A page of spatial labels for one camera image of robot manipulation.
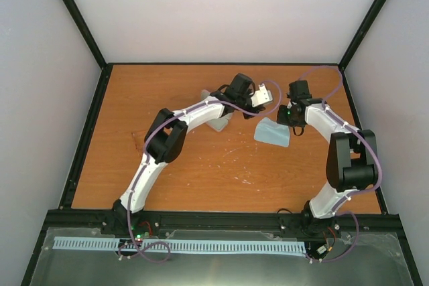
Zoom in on black enclosure frame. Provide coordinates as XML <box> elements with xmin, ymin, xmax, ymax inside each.
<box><xmin>21</xmin><ymin>0</ymin><xmax>423</xmax><ymax>285</ymax></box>

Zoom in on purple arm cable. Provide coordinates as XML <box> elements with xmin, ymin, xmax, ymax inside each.
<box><xmin>117</xmin><ymin>80</ymin><xmax>282</xmax><ymax>263</ymax></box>
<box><xmin>298</xmin><ymin>66</ymin><xmax>383</xmax><ymax>264</ymax></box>

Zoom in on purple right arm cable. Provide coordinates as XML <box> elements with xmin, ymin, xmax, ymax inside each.
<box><xmin>298</xmin><ymin>66</ymin><xmax>383</xmax><ymax>264</ymax></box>

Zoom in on pink glasses case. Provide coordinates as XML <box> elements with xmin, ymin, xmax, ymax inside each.
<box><xmin>200</xmin><ymin>89</ymin><xmax>233</xmax><ymax>132</ymax></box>

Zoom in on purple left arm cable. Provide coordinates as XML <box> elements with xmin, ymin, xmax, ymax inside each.
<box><xmin>117</xmin><ymin>80</ymin><xmax>282</xmax><ymax>263</ymax></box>

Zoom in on light blue slotted cable duct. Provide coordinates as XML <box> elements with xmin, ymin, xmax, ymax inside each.
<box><xmin>52</xmin><ymin>236</ymin><xmax>306</xmax><ymax>256</ymax></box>

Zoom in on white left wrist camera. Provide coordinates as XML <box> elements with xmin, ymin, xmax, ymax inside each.
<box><xmin>251</xmin><ymin>84</ymin><xmax>273</xmax><ymax>108</ymax></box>

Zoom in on thin red frame sunglasses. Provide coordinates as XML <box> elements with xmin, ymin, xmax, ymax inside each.
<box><xmin>131</xmin><ymin>131</ymin><xmax>144</xmax><ymax>157</ymax></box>

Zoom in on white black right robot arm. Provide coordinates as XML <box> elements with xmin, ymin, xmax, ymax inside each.
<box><xmin>277</xmin><ymin>80</ymin><xmax>381</xmax><ymax>236</ymax></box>

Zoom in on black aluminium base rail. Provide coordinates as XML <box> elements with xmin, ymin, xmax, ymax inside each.
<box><xmin>45</xmin><ymin>209</ymin><xmax>402</xmax><ymax>242</ymax></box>

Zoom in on clear plastic front sheet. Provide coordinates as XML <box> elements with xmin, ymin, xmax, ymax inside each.
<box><xmin>30</xmin><ymin>228</ymin><xmax>412</xmax><ymax>285</ymax></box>

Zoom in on light blue cleaning cloth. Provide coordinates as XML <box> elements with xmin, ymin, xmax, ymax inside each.
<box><xmin>253</xmin><ymin>117</ymin><xmax>290</xmax><ymax>147</ymax></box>

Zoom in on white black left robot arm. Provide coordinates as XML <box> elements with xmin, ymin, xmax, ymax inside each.
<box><xmin>113</xmin><ymin>73</ymin><xmax>273</xmax><ymax>234</ymax></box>

